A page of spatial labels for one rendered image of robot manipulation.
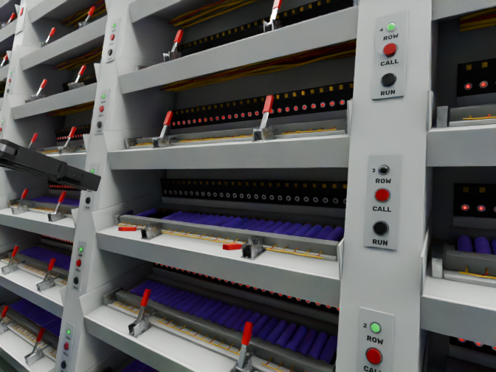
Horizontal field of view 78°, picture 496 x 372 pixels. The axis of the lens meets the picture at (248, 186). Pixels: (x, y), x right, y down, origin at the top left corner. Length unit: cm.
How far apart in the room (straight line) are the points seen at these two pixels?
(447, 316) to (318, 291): 16
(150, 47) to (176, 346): 78
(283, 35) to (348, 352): 50
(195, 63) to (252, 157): 26
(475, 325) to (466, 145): 20
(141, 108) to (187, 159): 33
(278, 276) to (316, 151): 20
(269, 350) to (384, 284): 25
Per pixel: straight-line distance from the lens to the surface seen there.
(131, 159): 78
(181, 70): 73
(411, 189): 44
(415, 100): 46
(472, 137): 45
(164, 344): 70
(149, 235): 70
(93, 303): 89
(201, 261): 59
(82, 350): 92
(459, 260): 50
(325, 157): 48
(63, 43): 128
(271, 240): 54
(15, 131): 152
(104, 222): 85
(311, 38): 57
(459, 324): 45
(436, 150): 45
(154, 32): 103
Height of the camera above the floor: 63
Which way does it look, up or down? 6 degrees up
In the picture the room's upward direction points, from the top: 6 degrees clockwise
